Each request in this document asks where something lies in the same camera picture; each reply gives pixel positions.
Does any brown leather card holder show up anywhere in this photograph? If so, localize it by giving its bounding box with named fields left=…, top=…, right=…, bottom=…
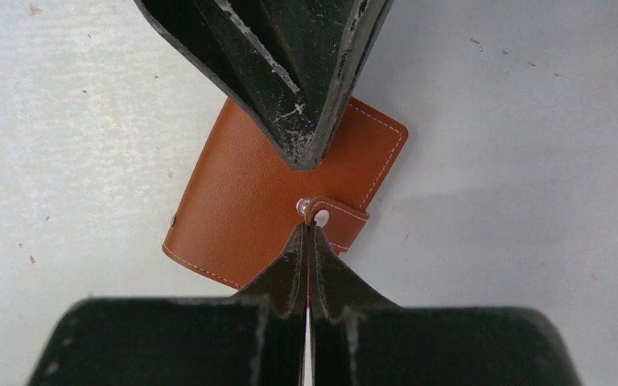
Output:
left=163, top=99, right=409, bottom=289

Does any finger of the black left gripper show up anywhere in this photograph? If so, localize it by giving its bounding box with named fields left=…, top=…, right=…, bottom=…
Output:
left=136, top=1, right=336, bottom=170
left=314, top=1, right=393, bottom=166

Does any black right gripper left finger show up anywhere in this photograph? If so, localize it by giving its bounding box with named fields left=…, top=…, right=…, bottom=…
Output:
left=29, top=224, right=308, bottom=385

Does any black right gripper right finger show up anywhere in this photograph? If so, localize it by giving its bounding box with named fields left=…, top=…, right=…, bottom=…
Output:
left=307, top=224, right=581, bottom=385

